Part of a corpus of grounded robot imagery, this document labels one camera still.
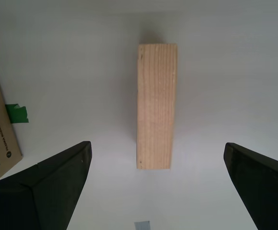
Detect green tape piece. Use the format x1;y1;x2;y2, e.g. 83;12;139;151
5;103;30;125

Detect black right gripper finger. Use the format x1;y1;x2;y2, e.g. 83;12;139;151
223;142;278;230
0;141;92;230

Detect grey tape square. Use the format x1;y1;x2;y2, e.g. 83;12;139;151
134;220;151;230

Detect light wooden block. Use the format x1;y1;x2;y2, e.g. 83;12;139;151
136;43;178;170

